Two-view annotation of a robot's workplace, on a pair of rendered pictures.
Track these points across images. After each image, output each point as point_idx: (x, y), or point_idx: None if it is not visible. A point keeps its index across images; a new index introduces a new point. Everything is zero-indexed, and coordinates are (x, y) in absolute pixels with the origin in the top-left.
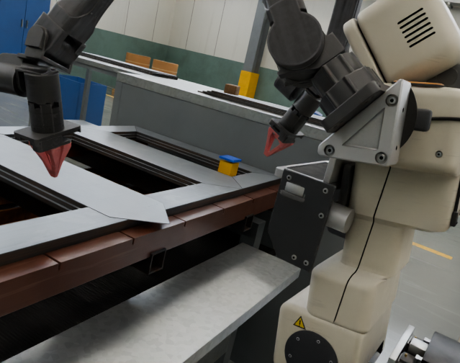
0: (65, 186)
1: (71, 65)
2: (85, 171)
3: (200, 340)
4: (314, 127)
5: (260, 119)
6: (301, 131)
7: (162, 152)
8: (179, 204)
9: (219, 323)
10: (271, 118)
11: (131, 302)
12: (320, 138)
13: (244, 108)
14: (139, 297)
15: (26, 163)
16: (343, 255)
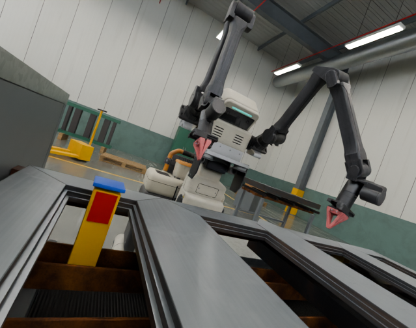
0: (324, 255)
1: (347, 174)
2: (319, 265)
3: (237, 238)
4: (48, 81)
5: (10, 72)
6: (40, 88)
7: (172, 273)
8: (245, 218)
9: (224, 236)
10: (22, 69)
11: (260, 258)
12: (47, 94)
13: None
14: (255, 257)
15: (381, 293)
16: (219, 179)
